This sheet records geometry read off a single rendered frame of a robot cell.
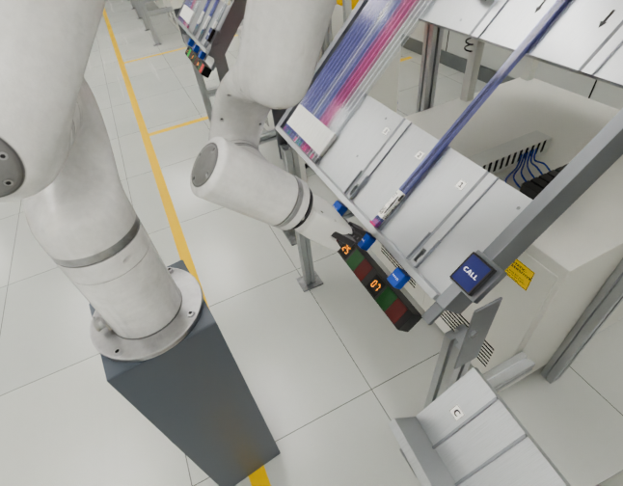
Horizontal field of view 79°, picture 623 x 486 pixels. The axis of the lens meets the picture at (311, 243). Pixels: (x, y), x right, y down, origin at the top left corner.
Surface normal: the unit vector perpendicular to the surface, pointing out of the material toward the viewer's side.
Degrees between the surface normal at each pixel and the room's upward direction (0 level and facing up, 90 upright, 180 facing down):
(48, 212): 29
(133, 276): 90
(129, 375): 90
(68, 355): 0
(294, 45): 91
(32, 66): 80
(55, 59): 84
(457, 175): 43
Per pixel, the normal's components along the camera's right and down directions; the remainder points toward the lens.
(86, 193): 0.30, -0.45
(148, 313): 0.62, 0.51
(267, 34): -0.30, 0.53
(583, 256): -0.10, -0.71
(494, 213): -0.69, -0.26
